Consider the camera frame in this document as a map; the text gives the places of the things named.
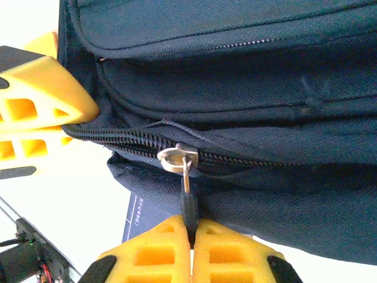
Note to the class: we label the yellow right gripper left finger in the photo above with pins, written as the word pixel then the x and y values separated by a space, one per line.
pixel 153 259

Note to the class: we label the navy blue backpack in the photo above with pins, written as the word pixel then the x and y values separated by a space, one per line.
pixel 235 88

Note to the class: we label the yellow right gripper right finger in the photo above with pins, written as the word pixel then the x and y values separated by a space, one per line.
pixel 232 259

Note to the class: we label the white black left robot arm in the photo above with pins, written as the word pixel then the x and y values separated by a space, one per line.
pixel 17 262

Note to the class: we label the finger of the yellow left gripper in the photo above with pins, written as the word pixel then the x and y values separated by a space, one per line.
pixel 50 88
pixel 26 147

